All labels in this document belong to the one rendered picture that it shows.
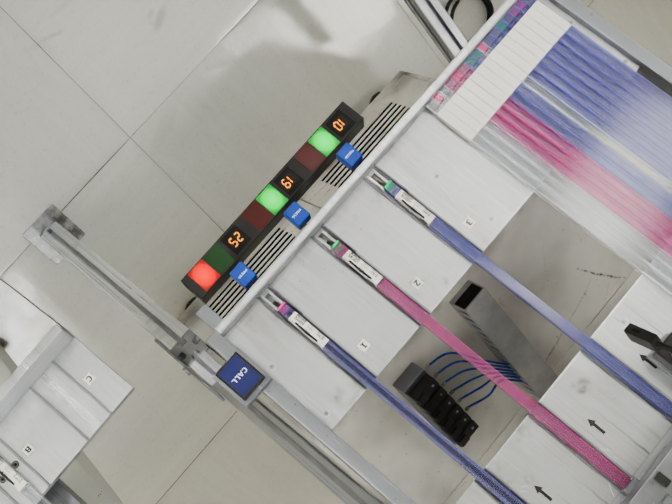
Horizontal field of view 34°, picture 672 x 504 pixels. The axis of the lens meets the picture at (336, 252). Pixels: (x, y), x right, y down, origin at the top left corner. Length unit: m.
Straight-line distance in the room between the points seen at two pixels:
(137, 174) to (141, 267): 0.19
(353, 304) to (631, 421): 0.39
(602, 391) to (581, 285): 0.52
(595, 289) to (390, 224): 0.60
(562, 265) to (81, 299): 0.91
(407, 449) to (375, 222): 0.49
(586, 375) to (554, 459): 0.12
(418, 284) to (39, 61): 0.89
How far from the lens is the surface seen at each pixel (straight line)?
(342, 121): 1.57
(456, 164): 1.53
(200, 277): 1.52
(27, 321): 2.16
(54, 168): 2.11
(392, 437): 1.83
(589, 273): 1.99
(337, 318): 1.48
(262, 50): 2.23
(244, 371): 1.43
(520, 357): 1.87
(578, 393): 1.48
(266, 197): 1.54
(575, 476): 1.47
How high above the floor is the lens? 1.98
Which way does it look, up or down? 55 degrees down
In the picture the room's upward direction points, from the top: 117 degrees clockwise
